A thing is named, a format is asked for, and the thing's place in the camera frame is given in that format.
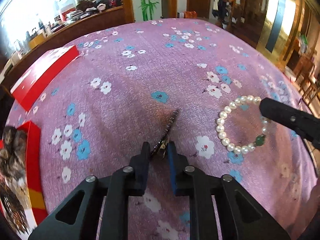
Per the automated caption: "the grey brown organza scrunchie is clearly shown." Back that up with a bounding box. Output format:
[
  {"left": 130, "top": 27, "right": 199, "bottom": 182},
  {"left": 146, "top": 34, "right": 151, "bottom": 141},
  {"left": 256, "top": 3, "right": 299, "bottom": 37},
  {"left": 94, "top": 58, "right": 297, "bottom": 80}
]
[{"left": 1, "top": 126, "right": 28, "bottom": 233}]

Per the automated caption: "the purple floral tablecloth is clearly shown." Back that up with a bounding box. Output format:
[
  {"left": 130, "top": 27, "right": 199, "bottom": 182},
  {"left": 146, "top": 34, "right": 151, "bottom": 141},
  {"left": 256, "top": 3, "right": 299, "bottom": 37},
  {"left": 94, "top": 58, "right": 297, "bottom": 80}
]
[{"left": 7, "top": 19, "right": 319, "bottom": 239}]

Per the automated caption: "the wooden stair railing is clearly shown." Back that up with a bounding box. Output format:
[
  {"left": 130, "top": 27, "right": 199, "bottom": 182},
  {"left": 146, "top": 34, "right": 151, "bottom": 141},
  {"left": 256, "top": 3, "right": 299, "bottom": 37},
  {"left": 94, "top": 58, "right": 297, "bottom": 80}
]
[{"left": 212, "top": 0, "right": 266, "bottom": 31}]

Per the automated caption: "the rhinestone hair clip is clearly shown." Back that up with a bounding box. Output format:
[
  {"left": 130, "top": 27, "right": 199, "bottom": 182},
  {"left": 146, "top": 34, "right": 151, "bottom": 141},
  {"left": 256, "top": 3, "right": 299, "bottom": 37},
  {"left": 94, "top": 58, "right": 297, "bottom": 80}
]
[{"left": 150, "top": 108, "right": 180, "bottom": 159}]

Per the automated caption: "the white pearl bracelet green bead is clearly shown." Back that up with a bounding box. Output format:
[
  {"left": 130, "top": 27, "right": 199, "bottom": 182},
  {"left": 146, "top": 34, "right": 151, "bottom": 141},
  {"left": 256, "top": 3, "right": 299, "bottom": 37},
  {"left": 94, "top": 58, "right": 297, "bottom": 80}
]
[{"left": 215, "top": 95, "right": 270, "bottom": 156}]

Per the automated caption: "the red box tray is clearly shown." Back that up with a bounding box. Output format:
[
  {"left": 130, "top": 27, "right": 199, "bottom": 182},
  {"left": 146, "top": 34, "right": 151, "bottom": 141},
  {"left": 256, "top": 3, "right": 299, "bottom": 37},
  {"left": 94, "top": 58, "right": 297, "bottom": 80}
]
[{"left": 1, "top": 121, "right": 48, "bottom": 239}]

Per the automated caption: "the red box lid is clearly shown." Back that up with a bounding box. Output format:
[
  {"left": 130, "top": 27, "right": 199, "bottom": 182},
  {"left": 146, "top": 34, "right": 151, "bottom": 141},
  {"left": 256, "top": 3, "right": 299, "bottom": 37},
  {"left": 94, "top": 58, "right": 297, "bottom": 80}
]
[{"left": 10, "top": 45, "right": 79, "bottom": 111}]

